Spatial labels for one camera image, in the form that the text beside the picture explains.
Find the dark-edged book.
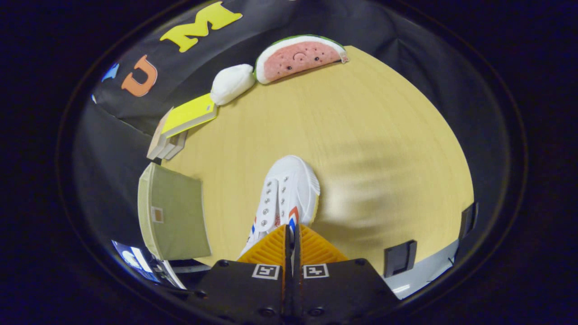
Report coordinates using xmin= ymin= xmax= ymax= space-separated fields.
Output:
xmin=163 ymin=131 xmax=188 ymax=161

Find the cream fabric storage box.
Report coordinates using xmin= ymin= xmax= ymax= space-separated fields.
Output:
xmin=137 ymin=162 xmax=212 ymax=261

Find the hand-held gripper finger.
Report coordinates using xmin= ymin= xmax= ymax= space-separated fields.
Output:
xmin=195 ymin=224 xmax=293 ymax=325
xmin=294 ymin=224 xmax=400 ymax=325

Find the yellow book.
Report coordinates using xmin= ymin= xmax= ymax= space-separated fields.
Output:
xmin=161 ymin=93 xmax=218 ymax=138

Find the watermelon plush toy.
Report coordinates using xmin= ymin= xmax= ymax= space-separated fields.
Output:
xmin=254 ymin=35 xmax=349 ymax=85

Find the laptop screen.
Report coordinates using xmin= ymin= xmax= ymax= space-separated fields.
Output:
xmin=112 ymin=241 xmax=163 ymax=284

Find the white flat board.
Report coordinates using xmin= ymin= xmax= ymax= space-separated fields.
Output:
xmin=160 ymin=260 xmax=188 ymax=289

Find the white paperback book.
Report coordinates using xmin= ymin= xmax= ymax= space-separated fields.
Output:
xmin=156 ymin=133 xmax=181 ymax=159

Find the black table clamp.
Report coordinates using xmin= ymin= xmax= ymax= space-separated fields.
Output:
xmin=384 ymin=240 xmax=417 ymax=278
xmin=459 ymin=202 xmax=478 ymax=240

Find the tan paperback book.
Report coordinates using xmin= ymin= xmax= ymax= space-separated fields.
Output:
xmin=146 ymin=107 xmax=174 ymax=160

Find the white canvas shoe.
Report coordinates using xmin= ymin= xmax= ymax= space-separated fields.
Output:
xmin=237 ymin=155 xmax=321 ymax=261

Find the white plush toy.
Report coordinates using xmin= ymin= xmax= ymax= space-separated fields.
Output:
xmin=210 ymin=64 xmax=256 ymax=106

